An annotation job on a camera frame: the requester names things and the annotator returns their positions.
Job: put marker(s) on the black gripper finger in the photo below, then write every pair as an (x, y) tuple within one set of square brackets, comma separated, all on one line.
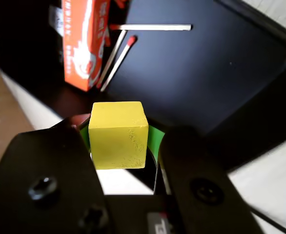
[(43, 165), (194, 165)]

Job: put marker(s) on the yellow wooden cube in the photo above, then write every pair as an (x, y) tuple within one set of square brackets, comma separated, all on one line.
[(118, 139)]

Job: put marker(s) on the black box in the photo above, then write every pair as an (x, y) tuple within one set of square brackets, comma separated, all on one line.
[(182, 73)]

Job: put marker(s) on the orange matchbox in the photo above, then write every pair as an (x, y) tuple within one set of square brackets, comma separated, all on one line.
[(84, 48)]

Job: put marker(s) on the red-tipped wooden match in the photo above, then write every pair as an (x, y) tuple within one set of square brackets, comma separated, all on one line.
[(155, 27), (112, 57), (119, 61)]

